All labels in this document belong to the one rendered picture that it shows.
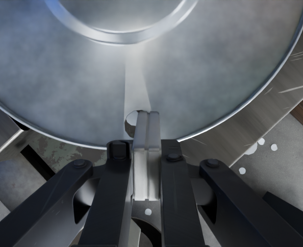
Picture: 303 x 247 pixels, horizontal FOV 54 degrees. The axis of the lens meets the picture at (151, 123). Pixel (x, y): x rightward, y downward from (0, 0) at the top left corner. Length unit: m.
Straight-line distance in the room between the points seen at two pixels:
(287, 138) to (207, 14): 0.89
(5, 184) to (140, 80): 0.25
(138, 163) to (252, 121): 0.11
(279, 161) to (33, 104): 0.94
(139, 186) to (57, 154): 0.23
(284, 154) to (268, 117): 0.86
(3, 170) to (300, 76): 0.34
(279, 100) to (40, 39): 0.19
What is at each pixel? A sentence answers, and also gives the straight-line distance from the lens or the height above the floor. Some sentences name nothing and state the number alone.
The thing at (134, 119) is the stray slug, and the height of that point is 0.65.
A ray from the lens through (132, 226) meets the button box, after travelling 0.50.
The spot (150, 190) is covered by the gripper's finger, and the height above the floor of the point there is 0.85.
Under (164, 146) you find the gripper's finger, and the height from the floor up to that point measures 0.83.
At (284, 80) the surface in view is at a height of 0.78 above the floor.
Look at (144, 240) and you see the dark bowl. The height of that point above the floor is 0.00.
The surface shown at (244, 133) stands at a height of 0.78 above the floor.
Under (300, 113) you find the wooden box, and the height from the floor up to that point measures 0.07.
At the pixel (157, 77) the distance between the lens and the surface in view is 0.23.
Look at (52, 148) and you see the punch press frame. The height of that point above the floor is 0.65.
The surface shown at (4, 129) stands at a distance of 0.34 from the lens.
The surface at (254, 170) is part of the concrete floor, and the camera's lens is 1.07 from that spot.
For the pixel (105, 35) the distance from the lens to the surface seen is 0.23.
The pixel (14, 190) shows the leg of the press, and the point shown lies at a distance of 0.41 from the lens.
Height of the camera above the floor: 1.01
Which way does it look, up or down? 89 degrees down
